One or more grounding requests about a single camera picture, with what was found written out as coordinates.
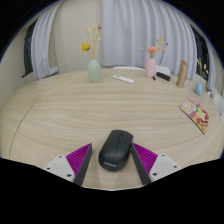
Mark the green vase with yellow flowers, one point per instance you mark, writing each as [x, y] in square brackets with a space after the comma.
[94, 71]

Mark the wide white curtain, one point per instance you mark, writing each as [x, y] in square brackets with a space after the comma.
[133, 33]

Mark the blue vase with dried flowers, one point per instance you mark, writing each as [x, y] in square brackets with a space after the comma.
[198, 89]

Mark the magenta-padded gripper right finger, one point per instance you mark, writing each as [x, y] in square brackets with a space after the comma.
[146, 158]

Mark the narrow white curtain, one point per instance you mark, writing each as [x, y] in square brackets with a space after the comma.
[212, 70]
[43, 46]

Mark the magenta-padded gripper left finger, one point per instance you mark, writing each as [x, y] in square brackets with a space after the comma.
[78, 158]

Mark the tan metal drink bottle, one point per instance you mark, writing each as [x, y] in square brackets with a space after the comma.
[182, 75]

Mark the white remote control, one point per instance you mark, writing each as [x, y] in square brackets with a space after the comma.
[123, 79]

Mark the dark window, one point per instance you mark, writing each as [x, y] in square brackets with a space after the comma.
[28, 50]
[201, 53]

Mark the white chair with blue edge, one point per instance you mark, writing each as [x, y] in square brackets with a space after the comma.
[218, 104]

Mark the pink vase with orange flowers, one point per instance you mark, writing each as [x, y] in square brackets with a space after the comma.
[150, 68]

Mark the black computer mouse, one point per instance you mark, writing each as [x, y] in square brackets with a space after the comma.
[116, 150]

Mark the dark marker pen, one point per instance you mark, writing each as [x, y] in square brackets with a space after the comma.
[154, 78]

